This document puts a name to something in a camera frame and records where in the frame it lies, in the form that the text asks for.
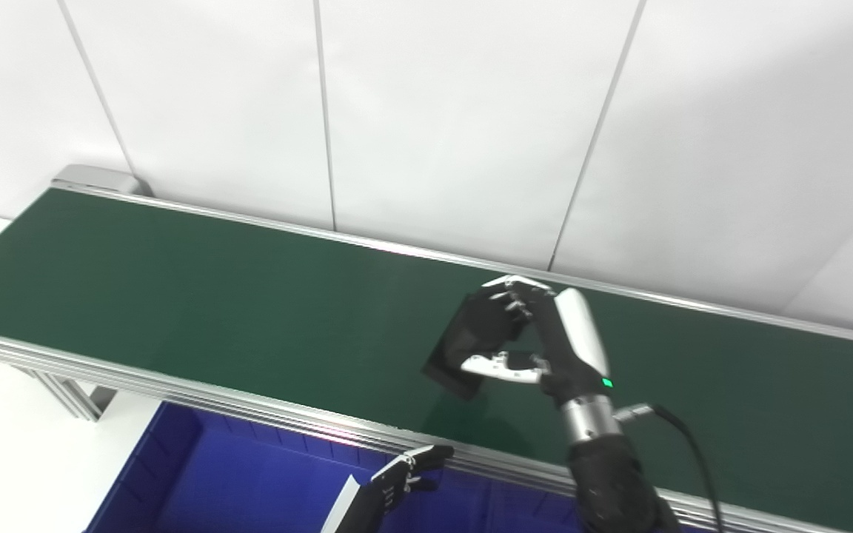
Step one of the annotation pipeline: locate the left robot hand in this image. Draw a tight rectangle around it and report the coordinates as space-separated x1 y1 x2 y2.
321 444 456 533

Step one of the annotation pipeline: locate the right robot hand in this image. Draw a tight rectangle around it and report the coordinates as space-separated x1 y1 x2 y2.
461 275 615 407

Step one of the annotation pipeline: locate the black cylinder-on-base part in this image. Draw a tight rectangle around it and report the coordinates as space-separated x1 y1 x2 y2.
421 289 540 402

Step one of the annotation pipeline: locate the green conveyor belt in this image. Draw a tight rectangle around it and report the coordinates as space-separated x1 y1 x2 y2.
0 189 853 533
0 178 853 533

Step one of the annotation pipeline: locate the aluminium conveyor leg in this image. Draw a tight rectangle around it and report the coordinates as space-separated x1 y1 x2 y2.
23 366 118 423

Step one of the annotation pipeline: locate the grey conveyor end housing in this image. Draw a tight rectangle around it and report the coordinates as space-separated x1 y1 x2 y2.
51 164 154 198

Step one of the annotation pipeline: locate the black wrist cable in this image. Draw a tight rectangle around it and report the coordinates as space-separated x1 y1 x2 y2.
613 403 725 533

